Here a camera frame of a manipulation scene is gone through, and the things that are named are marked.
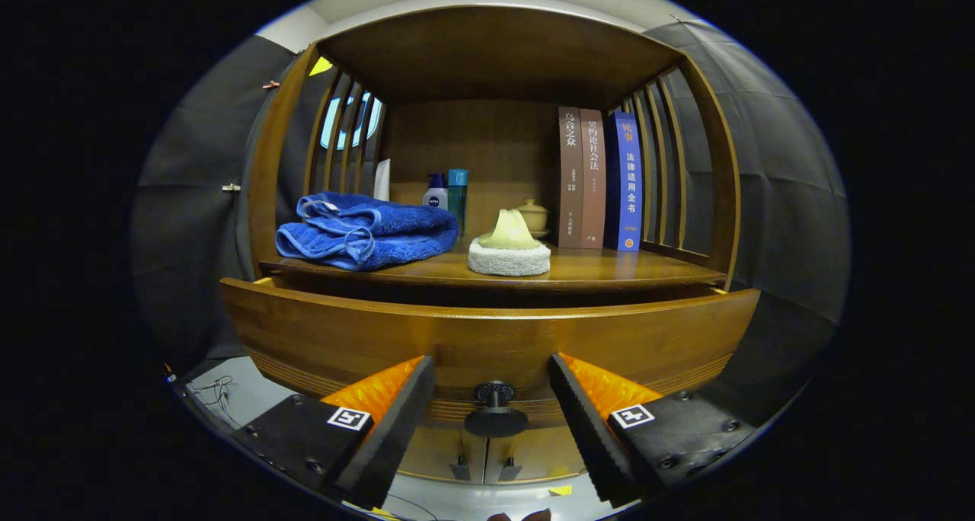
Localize black drawer knob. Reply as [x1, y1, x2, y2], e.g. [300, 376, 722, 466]
[463, 380, 529, 439]

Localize yellow-green lidded teacup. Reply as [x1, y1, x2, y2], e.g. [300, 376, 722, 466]
[518, 198, 549, 239]

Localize teal blue bottle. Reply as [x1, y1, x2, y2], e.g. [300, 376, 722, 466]
[447, 168, 469, 236]

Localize thin floor cables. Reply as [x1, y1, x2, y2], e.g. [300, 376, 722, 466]
[185, 375, 235, 415]

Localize wooden countertop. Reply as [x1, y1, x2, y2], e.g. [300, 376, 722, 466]
[259, 235, 728, 293]

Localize wooden cabinet door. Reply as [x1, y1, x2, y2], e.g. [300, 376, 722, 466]
[398, 426, 488, 484]
[484, 428, 589, 484]

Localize brown wooden cabinet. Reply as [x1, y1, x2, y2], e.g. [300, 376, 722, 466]
[248, 5, 741, 485]

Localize blue book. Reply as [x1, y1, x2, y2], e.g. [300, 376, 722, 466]
[604, 110, 643, 253]

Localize reddish brown book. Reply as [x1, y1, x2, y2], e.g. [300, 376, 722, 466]
[579, 108, 607, 250]

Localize green and white sponge brush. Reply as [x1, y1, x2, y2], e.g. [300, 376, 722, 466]
[467, 208, 552, 277]

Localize folded blue towel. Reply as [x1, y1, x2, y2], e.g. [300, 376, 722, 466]
[274, 191, 460, 272]

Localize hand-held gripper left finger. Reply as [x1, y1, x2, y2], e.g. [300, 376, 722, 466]
[232, 355, 436, 510]

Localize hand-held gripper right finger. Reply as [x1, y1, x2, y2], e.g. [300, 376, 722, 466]
[548, 353, 759, 507]

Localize brown wooden drawer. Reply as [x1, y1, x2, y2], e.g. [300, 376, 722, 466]
[219, 276, 762, 430]

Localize dark brown book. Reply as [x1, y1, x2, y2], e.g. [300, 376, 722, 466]
[557, 107, 584, 249]

